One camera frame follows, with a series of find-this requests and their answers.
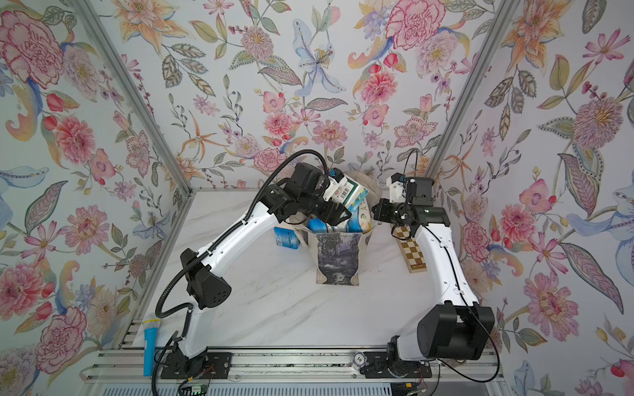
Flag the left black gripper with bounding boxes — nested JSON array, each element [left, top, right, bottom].
[[296, 192, 354, 223]]

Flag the blue floral tissue pack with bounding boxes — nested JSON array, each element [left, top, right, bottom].
[[307, 218, 329, 234], [346, 207, 372, 234]]

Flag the beige canvas bag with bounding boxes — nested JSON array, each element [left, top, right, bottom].
[[291, 171, 382, 286]]

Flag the blue floral tissue pack front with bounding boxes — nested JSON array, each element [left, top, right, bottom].
[[307, 218, 329, 234]]

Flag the green white tissue box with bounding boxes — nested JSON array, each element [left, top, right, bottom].
[[330, 176, 370, 213]]

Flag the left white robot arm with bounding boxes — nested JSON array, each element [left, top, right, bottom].
[[178, 163, 352, 359]]

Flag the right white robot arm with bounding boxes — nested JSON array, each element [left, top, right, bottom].
[[371, 173, 495, 361]]

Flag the wooden chessboard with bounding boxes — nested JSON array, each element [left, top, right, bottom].
[[392, 226, 428, 273]]

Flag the blue microphone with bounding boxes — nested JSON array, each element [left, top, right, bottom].
[[141, 317, 161, 377]]

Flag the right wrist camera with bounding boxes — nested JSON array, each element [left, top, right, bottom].
[[386, 173, 411, 204]]

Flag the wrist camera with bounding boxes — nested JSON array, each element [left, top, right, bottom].
[[328, 168, 346, 186], [386, 173, 411, 204]]

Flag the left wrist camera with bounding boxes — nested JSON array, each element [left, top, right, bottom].
[[328, 168, 346, 186]]

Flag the aluminium corner post right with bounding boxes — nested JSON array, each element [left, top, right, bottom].
[[425, 0, 518, 178]]

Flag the aluminium corner post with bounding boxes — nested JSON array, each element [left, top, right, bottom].
[[425, 0, 518, 178], [69, 0, 193, 197]]

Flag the metal base rail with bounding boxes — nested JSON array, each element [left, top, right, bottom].
[[80, 347, 510, 395]]

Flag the aluminium corner post left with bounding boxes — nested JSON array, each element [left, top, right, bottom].
[[69, 0, 193, 197]]

